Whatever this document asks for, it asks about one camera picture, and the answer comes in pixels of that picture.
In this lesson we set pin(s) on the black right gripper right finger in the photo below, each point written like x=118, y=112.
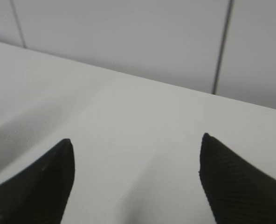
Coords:
x=237, y=192

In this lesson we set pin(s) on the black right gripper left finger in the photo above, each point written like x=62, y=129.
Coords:
x=39, y=193

